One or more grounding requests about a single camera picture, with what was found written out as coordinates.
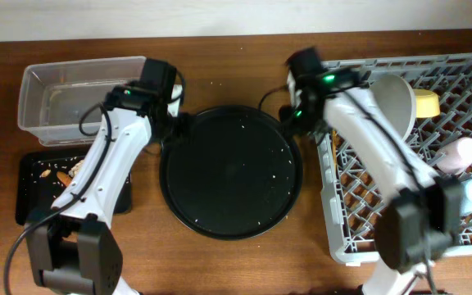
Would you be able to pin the food scraps pile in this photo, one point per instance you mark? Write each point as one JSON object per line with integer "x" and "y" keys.
{"x": 72, "y": 172}

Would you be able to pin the pink cup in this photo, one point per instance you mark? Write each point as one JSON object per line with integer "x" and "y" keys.
{"x": 456, "y": 156}

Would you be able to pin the orange carrot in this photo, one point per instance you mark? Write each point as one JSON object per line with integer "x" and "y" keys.
{"x": 64, "y": 178}

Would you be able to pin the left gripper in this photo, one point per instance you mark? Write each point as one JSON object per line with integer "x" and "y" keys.
{"x": 186, "y": 120}

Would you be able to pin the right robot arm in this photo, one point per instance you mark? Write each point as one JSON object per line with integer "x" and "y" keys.
{"x": 421, "y": 218}

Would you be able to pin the wooden chopstick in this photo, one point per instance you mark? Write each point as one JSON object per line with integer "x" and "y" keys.
{"x": 334, "y": 139}

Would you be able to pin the grey dishwasher rack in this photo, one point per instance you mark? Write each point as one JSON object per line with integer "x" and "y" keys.
{"x": 350, "y": 198}

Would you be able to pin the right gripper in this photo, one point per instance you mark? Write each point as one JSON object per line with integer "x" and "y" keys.
{"x": 284, "y": 115}

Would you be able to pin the yellow bowl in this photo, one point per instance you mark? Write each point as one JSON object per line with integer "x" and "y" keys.
{"x": 427, "y": 103}

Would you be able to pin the clear plastic bin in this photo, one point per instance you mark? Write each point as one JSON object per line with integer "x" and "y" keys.
{"x": 54, "y": 96}

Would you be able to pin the round black serving tray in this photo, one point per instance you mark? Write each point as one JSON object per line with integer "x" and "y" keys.
{"x": 234, "y": 177}

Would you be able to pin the black rectangular tray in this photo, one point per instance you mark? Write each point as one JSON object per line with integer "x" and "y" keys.
{"x": 38, "y": 185}

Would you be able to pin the grey plate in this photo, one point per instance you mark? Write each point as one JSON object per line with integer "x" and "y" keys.
{"x": 396, "y": 99}

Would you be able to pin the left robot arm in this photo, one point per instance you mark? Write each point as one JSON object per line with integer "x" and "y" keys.
{"x": 71, "y": 247}

